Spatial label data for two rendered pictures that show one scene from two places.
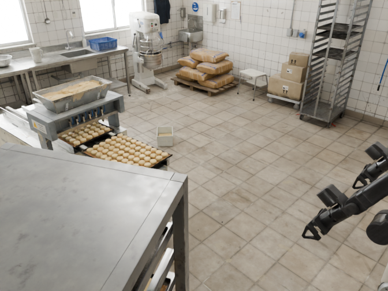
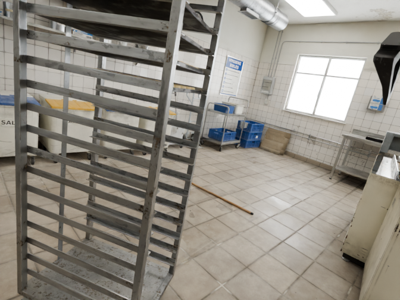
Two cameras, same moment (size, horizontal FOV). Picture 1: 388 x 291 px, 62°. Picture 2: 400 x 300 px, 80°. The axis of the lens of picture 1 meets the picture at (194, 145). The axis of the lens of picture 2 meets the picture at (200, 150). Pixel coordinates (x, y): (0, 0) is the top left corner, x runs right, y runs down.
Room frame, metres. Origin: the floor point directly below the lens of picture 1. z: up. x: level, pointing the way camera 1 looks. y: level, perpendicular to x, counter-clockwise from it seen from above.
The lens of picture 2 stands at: (0.66, -0.75, 1.26)
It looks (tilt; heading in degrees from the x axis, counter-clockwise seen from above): 15 degrees down; 87
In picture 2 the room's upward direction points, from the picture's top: 11 degrees clockwise
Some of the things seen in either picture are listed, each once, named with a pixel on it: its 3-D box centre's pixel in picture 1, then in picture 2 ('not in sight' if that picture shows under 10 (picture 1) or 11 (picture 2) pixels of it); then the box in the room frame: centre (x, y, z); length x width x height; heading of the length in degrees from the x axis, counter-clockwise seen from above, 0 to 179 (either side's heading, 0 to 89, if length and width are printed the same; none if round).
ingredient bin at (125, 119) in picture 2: not in sight; (113, 128); (-0.52, 2.87, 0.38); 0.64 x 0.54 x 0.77; 134
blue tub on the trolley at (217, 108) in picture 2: not in sight; (223, 108); (1.23, 4.38, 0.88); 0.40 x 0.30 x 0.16; 138
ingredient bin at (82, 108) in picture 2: not in sight; (67, 128); (-0.98, 2.42, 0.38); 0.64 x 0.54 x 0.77; 135
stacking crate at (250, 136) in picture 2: not in sight; (248, 134); (2.07, 5.16, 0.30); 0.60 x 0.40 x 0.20; 45
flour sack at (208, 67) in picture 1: (215, 65); not in sight; (6.12, -0.42, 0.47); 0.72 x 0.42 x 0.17; 140
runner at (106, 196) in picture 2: not in sight; (85, 186); (0.28, 0.15, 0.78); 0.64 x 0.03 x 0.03; 163
